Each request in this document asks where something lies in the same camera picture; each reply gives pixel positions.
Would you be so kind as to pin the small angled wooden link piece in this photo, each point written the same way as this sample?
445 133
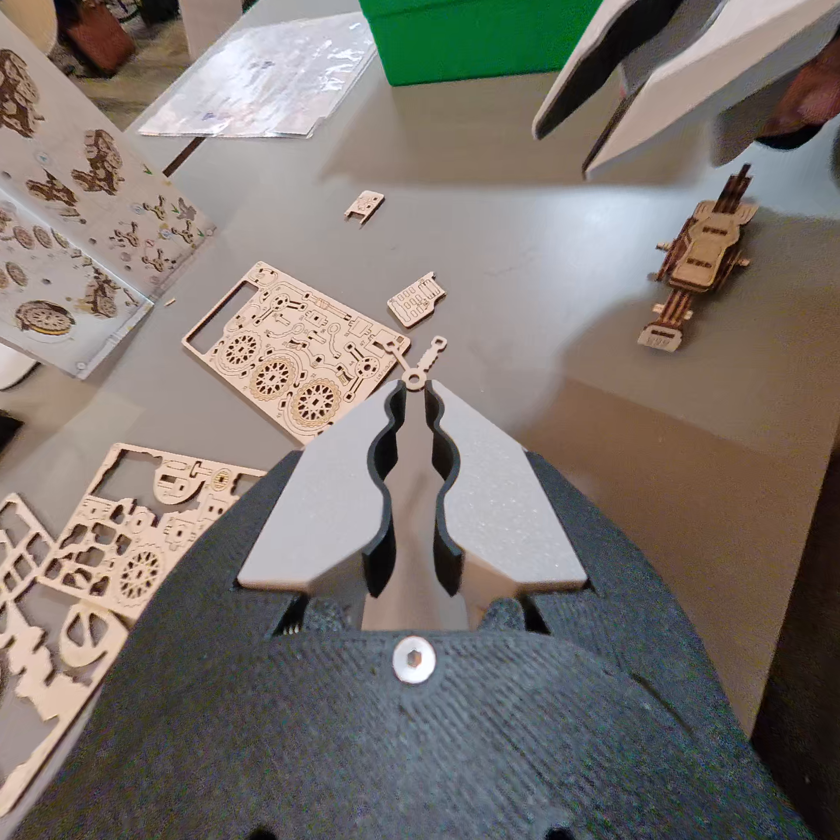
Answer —
415 377

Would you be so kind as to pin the wooden puzzle sheet rectangular window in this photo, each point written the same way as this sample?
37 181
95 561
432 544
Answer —
295 354

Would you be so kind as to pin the green plastic bin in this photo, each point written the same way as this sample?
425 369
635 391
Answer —
472 39

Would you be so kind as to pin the wooden puzzle sheet large cutouts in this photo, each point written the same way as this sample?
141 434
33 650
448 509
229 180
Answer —
39 669

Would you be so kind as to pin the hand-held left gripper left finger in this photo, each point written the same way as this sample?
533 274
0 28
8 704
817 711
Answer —
315 518

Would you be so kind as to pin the printed instruction booklet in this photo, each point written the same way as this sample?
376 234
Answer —
79 229

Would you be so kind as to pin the partly built wooden model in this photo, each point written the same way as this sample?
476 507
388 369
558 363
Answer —
702 256

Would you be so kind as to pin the small slotted wooden piece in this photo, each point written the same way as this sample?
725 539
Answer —
417 300

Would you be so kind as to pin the small black box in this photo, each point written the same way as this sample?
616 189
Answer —
8 430

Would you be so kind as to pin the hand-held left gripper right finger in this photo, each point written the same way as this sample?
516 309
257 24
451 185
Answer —
512 518

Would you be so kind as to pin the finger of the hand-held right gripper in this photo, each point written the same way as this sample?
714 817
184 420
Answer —
722 65
590 46

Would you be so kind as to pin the grey desk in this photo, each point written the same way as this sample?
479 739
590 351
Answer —
558 262

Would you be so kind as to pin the brown bag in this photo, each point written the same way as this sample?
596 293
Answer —
102 39

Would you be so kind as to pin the person's right hand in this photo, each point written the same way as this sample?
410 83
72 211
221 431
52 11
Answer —
820 98

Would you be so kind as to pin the small notched wooden piece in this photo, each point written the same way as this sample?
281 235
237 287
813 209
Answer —
364 208

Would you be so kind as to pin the papers in plastic sleeve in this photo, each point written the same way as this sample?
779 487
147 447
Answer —
262 79

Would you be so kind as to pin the wooden puzzle sheet small wheels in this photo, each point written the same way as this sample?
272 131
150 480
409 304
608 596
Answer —
111 525

